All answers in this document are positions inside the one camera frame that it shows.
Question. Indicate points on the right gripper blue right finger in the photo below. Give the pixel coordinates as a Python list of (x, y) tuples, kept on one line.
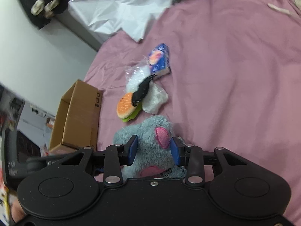
[(176, 150)]

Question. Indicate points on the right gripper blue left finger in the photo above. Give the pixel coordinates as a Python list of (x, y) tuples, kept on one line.
[(131, 149)]

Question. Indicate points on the grey fluffy plush toy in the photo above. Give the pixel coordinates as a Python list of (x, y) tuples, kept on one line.
[(153, 157)]

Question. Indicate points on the plush hamburger toy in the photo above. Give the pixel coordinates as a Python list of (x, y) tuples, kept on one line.
[(125, 110)]

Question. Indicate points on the small white stuffed bag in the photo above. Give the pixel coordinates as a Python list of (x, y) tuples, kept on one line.
[(154, 99)]

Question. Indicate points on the clear bag of white beads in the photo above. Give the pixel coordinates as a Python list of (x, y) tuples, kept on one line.
[(135, 74)]

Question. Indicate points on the person's left hand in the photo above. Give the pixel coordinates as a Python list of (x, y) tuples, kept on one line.
[(17, 212)]

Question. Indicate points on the brown cardboard box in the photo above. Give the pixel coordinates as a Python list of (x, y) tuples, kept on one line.
[(77, 119)]

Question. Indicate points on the pink bed sheet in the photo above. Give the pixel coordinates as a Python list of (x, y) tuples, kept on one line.
[(234, 82)]

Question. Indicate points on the blue tissue pack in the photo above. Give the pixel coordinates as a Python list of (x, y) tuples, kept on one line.
[(158, 61)]

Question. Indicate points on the white draped cover sheet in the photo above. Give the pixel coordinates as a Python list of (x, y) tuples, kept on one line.
[(104, 18)]

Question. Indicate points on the clothes hanging on door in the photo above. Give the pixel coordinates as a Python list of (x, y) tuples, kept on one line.
[(40, 0)]

